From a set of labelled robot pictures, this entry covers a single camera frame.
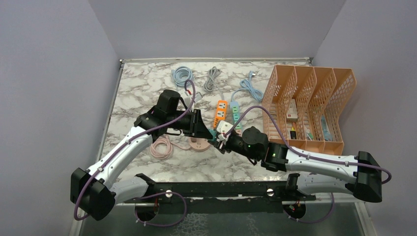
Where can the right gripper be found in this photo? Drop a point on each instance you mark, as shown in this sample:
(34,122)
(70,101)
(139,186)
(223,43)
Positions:
(223,147)

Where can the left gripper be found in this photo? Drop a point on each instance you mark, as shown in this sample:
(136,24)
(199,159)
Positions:
(196,127)

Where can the teal plug adapter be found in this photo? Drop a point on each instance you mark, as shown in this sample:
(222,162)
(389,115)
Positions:
(236,116)
(213,134)

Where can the teal plug adapter front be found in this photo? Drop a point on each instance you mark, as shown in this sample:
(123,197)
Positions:
(213,134)

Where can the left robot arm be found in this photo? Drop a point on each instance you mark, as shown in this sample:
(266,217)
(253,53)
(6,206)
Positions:
(123,156)

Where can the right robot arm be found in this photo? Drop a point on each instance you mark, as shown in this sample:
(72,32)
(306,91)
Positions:
(359,175)

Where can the pink round power strip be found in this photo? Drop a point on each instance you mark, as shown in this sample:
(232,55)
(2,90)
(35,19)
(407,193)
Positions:
(199,144)

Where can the orange power strip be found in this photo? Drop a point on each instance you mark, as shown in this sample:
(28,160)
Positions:
(221,111)

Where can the blue long power strip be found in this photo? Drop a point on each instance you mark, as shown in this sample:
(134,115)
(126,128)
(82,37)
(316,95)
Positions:
(234,103)

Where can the orange plastic file rack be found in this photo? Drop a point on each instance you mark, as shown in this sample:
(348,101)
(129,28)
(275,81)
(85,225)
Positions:
(305,103)

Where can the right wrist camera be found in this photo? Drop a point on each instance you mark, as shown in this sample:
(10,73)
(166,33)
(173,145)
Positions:
(222,129)

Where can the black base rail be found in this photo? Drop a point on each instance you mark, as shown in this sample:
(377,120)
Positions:
(203,197)

